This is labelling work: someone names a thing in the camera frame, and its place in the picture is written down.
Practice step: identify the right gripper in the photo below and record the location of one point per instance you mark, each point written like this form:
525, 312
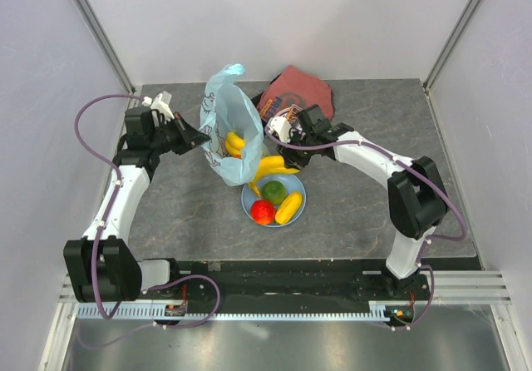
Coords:
291, 159

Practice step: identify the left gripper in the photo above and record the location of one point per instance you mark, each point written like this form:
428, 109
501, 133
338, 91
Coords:
189, 137

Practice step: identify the yellow banana bunch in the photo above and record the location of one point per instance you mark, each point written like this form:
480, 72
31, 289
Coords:
267, 166
234, 144

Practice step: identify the green mango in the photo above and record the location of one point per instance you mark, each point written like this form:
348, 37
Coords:
274, 192

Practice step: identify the light blue plastic bag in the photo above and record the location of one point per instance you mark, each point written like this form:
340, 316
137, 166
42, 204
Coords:
232, 123

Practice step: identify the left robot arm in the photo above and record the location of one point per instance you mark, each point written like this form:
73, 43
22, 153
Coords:
100, 264

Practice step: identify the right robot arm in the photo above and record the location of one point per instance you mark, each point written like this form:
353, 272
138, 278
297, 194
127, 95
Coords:
414, 187

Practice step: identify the yellow mango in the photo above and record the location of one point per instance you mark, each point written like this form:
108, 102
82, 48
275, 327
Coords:
288, 208

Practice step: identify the red apple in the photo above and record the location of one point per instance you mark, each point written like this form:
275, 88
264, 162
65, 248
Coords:
262, 212

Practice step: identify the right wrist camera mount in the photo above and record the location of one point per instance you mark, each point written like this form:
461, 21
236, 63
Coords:
280, 126

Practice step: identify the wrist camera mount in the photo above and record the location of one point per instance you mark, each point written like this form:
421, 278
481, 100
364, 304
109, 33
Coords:
280, 126
160, 103

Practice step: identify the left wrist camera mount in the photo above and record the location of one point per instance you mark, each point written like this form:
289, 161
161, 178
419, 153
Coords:
160, 103

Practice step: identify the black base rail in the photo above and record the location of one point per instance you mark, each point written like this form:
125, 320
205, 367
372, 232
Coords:
351, 281

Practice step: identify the white cable duct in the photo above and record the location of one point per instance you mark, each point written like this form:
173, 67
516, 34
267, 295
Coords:
174, 312

